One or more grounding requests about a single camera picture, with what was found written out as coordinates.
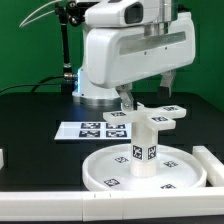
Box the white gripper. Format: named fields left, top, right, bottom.
left=85, top=12, right=195, bottom=112

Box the white cross-shaped table base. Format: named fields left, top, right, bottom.
left=103, top=105, right=186, bottom=131

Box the white round table top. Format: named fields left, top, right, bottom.
left=82, top=144, right=207, bottom=191

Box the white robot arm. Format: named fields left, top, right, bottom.
left=84, top=0, right=195, bottom=111

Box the white marker sheet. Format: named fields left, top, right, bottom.
left=55, top=122, right=131, bottom=140

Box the white right fence bar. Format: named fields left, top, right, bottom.
left=193, top=146, right=224, bottom=187

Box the white fence bar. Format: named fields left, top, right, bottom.
left=0, top=149, right=4, bottom=170
left=193, top=146, right=224, bottom=187
left=0, top=187, right=224, bottom=221

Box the white front fence bar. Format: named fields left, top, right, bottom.
left=0, top=187, right=224, bottom=221

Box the white left fence bar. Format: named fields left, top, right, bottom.
left=0, top=149, right=4, bottom=170

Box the black camera stand pole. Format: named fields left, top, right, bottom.
left=55, top=3, right=75, bottom=95

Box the black cable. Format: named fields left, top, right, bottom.
left=0, top=75, right=66, bottom=96

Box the black camera on mount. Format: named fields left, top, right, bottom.
left=66, top=0, right=90, bottom=27

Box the white cable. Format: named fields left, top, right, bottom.
left=18, top=0, right=66, bottom=28

